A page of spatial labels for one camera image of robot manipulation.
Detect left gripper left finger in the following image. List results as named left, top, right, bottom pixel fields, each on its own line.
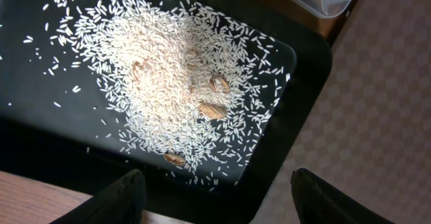
left=51, top=170, right=147, bottom=224

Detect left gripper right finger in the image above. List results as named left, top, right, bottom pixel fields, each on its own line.
left=290, top=168, right=390, bottom=224

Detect rice leftovers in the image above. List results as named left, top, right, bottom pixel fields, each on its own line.
left=0, top=0, right=292, bottom=193

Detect black waste tray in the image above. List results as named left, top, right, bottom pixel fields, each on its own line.
left=1, top=0, right=332, bottom=223

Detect brown serving tray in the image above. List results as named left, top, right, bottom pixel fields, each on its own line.
left=254, top=0, right=430, bottom=223

